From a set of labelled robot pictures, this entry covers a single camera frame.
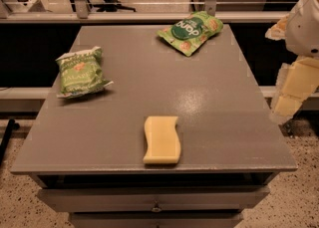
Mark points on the grey drawer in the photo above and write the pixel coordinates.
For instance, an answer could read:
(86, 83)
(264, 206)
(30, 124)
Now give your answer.
(143, 199)
(156, 220)

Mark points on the grey top drawer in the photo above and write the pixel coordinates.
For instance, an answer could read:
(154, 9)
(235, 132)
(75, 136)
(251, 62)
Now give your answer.
(143, 199)

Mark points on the grey lower drawer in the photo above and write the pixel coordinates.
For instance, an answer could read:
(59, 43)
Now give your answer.
(156, 220)

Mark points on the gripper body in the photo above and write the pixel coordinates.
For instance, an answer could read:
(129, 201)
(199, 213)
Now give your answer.
(304, 28)

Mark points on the green rice chip bag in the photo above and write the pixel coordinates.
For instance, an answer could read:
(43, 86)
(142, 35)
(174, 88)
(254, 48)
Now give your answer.
(188, 34)

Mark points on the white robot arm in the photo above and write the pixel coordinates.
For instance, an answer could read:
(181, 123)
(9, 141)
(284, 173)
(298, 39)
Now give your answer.
(301, 38)

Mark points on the green jalapeno chip bag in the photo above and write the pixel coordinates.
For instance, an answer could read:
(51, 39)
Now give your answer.
(81, 73)

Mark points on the black pole at left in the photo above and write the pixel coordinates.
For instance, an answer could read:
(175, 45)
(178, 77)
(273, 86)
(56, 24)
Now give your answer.
(11, 125)

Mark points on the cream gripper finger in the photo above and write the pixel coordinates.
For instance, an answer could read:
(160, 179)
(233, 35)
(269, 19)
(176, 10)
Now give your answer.
(302, 79)
(285, 106)

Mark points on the yellow wavy sponge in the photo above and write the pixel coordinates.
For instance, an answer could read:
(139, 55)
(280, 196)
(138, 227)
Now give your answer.
(163, 145)

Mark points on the metal drawer knob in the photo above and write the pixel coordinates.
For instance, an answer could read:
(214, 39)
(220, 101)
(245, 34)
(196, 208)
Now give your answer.
(156, 208)

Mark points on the grey wooden cabinet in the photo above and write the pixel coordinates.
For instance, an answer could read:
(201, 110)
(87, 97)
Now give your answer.
(98, 141)

